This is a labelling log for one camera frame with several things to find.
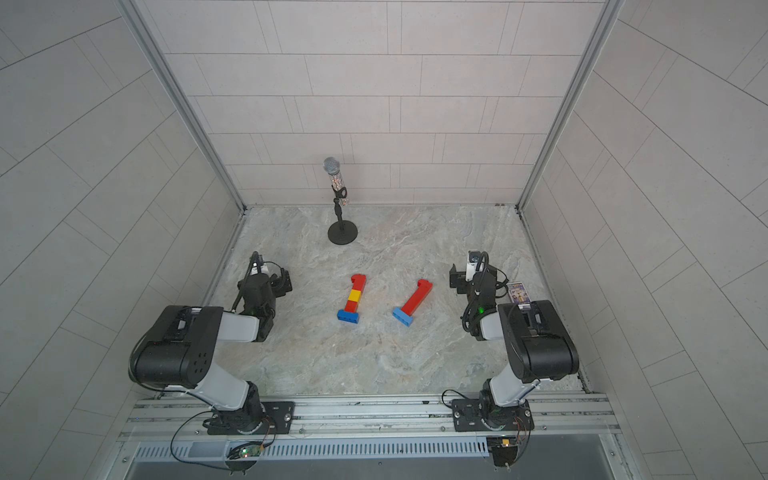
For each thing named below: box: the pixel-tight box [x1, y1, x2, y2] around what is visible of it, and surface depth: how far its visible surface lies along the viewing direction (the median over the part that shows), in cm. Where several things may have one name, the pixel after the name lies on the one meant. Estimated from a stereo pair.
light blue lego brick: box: [392, 307, 413, 327], surface depth 88 cm
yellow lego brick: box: [348, 289, 362, 302], surface depth 92 cm
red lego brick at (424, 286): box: [406, 279, 433, 307], surface depth 93 cm
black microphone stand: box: [328, 185, 359, 245], surface depth 110 cm
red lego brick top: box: [351, 274, 367, 292], surface depth 96 cm
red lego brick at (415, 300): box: [400, 288, 431, 317], surface depth 93 cm
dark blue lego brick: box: [337, 309, 360, 324], surface depth 88 cm
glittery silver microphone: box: [323, 156, 350, 206], surface depth 88 cm
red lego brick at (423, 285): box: [417, 278, 433, 291], surface depth 96 cm
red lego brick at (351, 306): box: [344, 300, 359, 313], surface depth 91 cm
